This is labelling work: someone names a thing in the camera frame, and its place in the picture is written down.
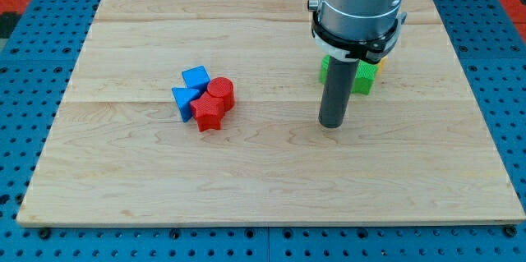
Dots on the red cylinder block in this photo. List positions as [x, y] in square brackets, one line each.
[222, 88]

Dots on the red star block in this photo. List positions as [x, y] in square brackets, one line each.
[208, 111]

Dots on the light wooden board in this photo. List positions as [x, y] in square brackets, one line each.
[415, 151]

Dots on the blue cube block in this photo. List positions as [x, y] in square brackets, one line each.
[196, 78]

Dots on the blue triangle block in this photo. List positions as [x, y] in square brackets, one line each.
[183, 98]

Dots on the green block left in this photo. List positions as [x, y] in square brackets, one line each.
[324, 69]

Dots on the yellow block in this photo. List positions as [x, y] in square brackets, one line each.
[380, 65]

